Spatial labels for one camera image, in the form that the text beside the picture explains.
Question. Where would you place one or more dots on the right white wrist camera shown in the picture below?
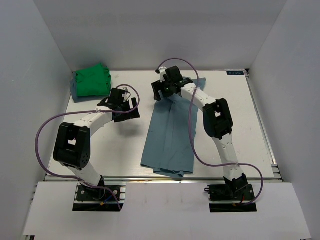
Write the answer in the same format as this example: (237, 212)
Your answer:
(162, 73)

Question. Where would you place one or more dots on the folded green t-shirt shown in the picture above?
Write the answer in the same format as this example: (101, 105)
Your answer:
(93, 81)

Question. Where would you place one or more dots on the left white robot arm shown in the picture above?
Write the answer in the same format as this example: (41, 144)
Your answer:
(73, 143)

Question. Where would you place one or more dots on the blue-grey t-shirt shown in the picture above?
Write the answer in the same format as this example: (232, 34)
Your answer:
(167, 149)

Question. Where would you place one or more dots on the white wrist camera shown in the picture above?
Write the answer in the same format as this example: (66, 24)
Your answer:
(162, 73)
(126, 94)

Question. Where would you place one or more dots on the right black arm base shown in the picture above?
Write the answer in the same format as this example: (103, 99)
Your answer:
(223, 200)

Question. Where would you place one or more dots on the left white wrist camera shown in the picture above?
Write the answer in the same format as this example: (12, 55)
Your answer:
(126, 94)

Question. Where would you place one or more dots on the blue label sticker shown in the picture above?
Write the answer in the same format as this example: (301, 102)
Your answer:
(235, 73)

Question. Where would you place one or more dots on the folded blue-grey t-shirt underneath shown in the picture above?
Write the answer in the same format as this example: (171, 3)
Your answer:
(73, 90)

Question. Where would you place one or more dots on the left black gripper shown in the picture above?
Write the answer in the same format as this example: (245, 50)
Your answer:
(132, 113)

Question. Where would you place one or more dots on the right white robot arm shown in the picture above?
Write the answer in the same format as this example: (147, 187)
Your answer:
(217, 121)

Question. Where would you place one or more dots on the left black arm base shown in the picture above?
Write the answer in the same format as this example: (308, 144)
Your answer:
(98, 200)

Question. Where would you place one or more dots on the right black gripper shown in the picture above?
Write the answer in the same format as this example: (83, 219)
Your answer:
(157, 86)

